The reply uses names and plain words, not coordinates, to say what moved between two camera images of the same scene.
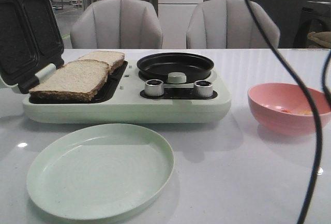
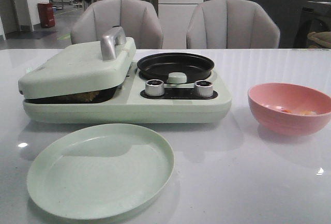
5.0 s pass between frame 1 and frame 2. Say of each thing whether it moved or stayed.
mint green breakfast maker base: stayed
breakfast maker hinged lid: moved
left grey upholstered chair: stayed
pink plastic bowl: stayed
